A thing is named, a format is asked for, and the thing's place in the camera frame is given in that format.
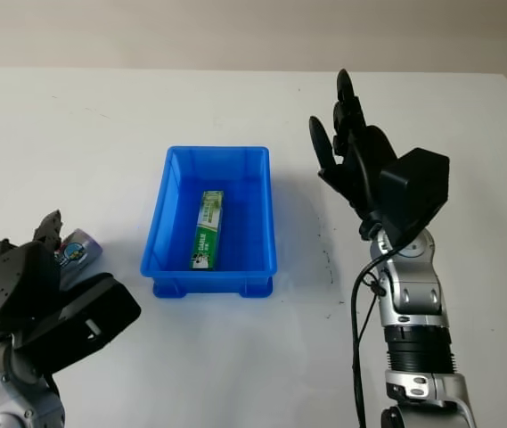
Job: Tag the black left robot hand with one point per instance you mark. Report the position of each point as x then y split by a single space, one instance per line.
12 285

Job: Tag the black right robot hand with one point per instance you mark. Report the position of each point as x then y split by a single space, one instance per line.
355 174

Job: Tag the lavender cylindrical container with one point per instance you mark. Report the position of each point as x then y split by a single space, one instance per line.
79 254

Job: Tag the green toothpaste box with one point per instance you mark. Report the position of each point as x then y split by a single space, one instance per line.
207 232

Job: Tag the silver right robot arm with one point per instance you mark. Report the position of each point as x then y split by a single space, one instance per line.
418 294

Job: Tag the blue plastic tray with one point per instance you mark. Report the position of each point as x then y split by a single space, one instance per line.
168 232

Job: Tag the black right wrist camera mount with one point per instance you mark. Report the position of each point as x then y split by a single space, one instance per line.
418 191

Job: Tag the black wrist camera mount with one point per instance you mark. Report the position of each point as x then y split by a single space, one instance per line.
418 191
92 321

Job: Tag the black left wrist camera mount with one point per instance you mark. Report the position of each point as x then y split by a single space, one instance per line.
92 321

